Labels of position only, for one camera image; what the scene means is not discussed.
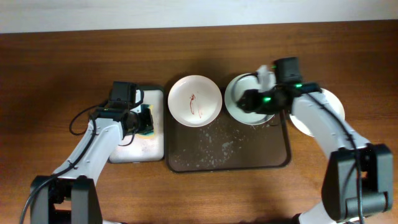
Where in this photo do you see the green yellow sponge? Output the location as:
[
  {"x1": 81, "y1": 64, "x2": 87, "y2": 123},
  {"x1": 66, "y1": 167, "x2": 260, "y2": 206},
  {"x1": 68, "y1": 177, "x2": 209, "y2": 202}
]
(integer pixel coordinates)
[{"x1": 136, "y1": 105, "x2": 154, "y2": 136}]

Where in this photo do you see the grey-green plate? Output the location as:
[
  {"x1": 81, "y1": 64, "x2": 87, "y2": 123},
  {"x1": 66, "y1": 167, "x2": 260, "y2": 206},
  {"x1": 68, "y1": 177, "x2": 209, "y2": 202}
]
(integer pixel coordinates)
[{"x1": 224, "y1": 73, "x2": 278, "y2": 126}]

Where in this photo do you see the pink plate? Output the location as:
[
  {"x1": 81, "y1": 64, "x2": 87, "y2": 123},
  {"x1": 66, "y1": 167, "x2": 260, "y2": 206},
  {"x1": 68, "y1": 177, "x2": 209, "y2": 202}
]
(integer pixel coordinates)
[{"x1": 167, "y1": 75, "x2": 223, "y2": 128}]

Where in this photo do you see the cream white plate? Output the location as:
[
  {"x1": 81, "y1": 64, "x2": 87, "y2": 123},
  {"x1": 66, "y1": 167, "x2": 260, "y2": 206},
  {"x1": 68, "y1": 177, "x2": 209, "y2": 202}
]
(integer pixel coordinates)
[{"x1": 289, "y1": 88, "x2": 345, "y2": 137}]

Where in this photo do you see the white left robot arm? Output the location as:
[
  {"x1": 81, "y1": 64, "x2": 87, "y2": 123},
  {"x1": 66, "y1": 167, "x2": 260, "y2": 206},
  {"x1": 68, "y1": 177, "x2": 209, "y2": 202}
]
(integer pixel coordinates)
[{"x1": 23, "y1": 103, "x2": 153, "y2": 223}]

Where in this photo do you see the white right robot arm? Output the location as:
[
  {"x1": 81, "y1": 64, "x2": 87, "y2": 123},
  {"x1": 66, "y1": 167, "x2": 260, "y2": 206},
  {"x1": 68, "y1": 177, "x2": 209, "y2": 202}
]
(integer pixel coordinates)
[{"x1": 236, "y1": 83, "x2": 393, "y2": 223}]

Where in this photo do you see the white soapy sponge tray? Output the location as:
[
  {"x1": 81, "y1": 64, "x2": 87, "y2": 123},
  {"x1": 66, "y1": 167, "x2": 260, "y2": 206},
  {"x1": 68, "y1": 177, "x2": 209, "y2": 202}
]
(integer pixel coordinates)
[{"x1": 108, "y1": 86, "x2": 165, "y2": 164}]

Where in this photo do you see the dark brown plastic tray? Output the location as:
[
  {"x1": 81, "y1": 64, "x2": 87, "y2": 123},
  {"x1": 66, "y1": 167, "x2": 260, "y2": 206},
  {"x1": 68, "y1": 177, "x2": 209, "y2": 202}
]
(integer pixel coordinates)
[{"x1": 164, "y1": 88, "x2": 292, "y2": 174}]

